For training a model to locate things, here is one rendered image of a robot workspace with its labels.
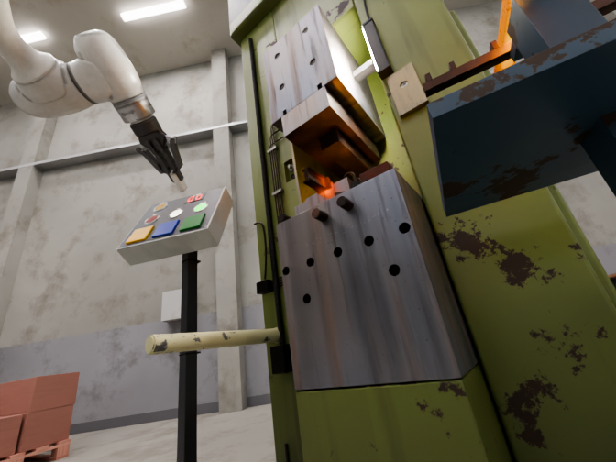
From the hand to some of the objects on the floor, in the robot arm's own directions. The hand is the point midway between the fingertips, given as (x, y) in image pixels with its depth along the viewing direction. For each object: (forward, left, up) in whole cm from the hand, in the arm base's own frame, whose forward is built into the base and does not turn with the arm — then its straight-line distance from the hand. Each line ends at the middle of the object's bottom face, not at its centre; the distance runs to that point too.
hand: (179, 181), depth 93 cm
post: (+22, +7, -112) cm, 115 cm away
